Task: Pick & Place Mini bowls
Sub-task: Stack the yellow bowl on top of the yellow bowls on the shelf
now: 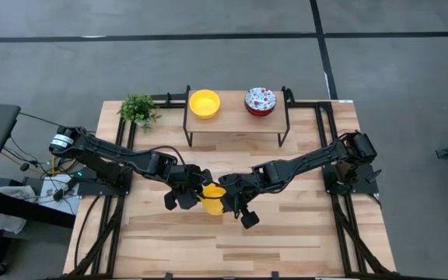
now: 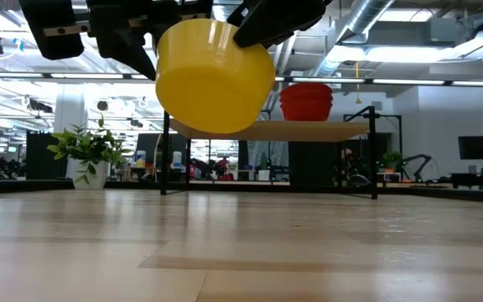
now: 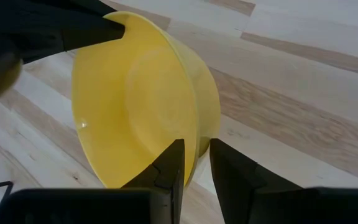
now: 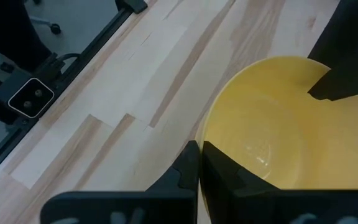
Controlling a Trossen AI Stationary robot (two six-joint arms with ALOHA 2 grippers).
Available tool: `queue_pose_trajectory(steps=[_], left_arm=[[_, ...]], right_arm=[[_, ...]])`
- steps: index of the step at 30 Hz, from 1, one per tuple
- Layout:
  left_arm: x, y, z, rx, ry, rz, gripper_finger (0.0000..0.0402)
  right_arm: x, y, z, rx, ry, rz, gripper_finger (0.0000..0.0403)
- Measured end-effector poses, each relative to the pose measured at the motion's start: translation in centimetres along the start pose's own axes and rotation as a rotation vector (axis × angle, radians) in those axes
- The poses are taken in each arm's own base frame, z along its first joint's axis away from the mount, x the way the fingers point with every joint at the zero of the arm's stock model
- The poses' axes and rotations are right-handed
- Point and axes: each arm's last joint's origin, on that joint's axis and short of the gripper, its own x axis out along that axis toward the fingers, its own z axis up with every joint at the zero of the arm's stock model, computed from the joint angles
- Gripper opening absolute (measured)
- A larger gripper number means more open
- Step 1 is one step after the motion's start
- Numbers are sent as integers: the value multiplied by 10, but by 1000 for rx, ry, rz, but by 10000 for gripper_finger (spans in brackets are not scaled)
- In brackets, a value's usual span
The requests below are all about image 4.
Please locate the black stereo camera box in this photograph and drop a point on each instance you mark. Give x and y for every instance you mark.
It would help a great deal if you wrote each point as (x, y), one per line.
(31, 98)

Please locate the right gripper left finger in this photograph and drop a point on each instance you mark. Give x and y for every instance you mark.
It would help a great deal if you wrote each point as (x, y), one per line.
(135, 208)

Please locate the office chair base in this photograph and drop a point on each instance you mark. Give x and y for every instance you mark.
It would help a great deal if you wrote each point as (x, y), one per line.
(55, 28)

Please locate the yellow plastic bowl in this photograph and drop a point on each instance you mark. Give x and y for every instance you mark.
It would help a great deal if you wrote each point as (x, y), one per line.
(291, 130)

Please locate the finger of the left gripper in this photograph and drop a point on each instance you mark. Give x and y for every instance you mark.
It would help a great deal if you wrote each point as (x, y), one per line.
(353, 31)
(346, 84)

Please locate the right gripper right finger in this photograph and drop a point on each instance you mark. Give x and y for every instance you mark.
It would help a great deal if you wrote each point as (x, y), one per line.
(259, 208)

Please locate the black aluminium table frame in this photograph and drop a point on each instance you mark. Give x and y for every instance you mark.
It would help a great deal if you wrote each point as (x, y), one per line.
(93, 46)

